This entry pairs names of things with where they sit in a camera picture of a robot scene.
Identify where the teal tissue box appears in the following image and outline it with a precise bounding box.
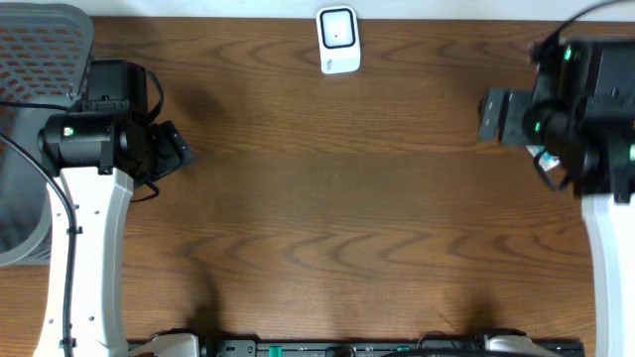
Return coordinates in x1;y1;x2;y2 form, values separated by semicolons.
527;145;561;173

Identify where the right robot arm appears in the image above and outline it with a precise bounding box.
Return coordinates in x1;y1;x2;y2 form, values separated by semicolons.
477;36;634;356

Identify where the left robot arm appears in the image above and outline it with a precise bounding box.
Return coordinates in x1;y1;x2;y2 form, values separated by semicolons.
35;59;201;356

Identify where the white barcode scanner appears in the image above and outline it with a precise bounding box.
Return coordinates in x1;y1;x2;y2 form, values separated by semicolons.
316;5;361;75

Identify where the dark grey plastic basket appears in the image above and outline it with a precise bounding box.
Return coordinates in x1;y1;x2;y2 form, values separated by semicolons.
1;1;94;266

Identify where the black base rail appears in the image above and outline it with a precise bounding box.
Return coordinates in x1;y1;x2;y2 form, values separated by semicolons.
128;329;586;357

